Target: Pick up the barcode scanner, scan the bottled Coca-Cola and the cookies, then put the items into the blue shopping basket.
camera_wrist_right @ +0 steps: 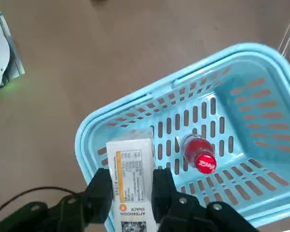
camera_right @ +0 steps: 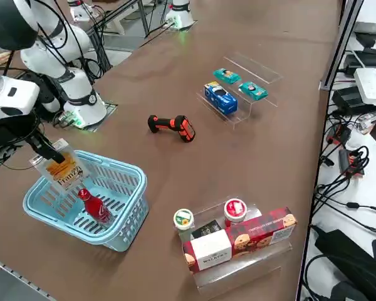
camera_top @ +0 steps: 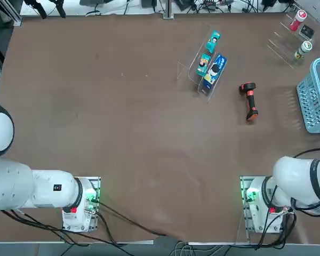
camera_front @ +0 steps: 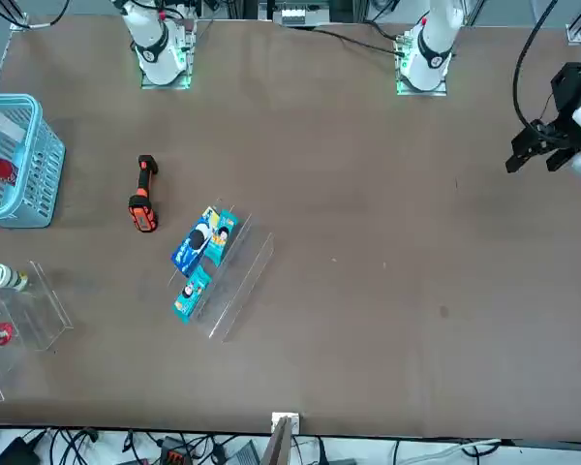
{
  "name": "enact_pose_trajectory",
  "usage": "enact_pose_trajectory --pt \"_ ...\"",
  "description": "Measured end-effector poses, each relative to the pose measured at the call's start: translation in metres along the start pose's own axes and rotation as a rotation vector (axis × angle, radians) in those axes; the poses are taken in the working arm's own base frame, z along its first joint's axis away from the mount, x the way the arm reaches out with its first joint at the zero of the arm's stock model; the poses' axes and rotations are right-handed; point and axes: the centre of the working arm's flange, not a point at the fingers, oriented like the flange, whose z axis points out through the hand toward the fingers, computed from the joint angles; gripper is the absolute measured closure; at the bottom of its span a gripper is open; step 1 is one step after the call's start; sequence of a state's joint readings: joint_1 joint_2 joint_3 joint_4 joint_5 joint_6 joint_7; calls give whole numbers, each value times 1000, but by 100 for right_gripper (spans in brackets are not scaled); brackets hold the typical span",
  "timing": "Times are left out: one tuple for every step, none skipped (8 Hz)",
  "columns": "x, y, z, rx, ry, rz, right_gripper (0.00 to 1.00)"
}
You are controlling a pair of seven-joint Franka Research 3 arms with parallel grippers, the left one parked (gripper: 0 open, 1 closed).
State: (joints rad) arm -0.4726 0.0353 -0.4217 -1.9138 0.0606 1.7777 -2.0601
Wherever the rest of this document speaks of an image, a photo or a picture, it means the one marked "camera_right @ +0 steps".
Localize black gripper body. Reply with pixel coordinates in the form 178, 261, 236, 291
0, 113, 42, 144

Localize white yellow Franzzi cookie box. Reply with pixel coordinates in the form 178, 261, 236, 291
29, 137, 91, 193

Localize red Coca-Cola bottle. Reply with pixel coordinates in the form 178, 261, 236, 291
77, 187, 113, 226

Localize orange black barcode scanner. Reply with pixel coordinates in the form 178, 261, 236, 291
147, 114, 197, 144

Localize light blue shopping basket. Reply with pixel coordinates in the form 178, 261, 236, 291
23, 149, 150, 253

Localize white cup green lid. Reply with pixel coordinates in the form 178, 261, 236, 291
173, 208, 196, 242

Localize small black box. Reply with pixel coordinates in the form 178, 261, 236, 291
190, 219, 222, 241

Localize blue Oreo cookie box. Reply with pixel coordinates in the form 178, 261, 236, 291
203, 81, 239, 115

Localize teal snack packet yellow print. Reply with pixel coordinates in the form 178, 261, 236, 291
212, 68, 241, 85

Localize white cup red lid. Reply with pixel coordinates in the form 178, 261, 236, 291
223, 198, 248, 228

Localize clear acrylic stepped shelf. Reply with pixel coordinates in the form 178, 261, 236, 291
196, 51, 285, 130
177, 200, 294, 291

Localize teal snack packet red-dressed girl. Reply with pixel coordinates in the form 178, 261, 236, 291
238, 81, 269, 101

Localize red tartan Walkers cookie box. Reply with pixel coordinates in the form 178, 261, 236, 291
181, 206, 298, 275

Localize grey hub orange ports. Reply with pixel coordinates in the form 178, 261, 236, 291
326, 124, 352, 145
337, 149, 366, 180

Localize black power adapter box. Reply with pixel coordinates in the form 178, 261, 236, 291
332, 85, 376, 115

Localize white power strip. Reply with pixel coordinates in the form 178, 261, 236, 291
353, 67, 376, 106

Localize black flat box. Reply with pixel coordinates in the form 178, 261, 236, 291
344, 48, 376, 76

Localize aluminium table rail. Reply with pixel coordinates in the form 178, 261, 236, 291
0, 254, 56, 301

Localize black cable with ferrite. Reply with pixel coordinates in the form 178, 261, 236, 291
313, 193, 376, 213

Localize aluminium frame post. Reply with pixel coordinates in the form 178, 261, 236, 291
318, 0, 366, 92

